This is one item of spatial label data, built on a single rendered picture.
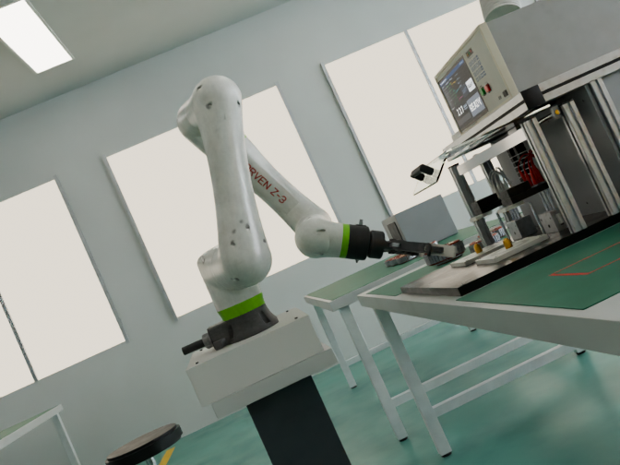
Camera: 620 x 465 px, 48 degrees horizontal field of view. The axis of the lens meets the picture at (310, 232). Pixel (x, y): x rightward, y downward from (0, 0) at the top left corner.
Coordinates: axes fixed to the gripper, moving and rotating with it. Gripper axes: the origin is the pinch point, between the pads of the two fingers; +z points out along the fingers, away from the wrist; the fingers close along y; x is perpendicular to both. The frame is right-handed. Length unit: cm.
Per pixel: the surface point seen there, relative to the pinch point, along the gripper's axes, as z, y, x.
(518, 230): 24.1, 11.0, -9.6
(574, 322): -5, -93, 14
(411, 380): 19, 104, 46
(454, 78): 1, 8, -51
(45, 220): -246, 461, -22
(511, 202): 13.0, -12.9, -13.6
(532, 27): 12, -21, -56
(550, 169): 15.3, -30.3, -19.5
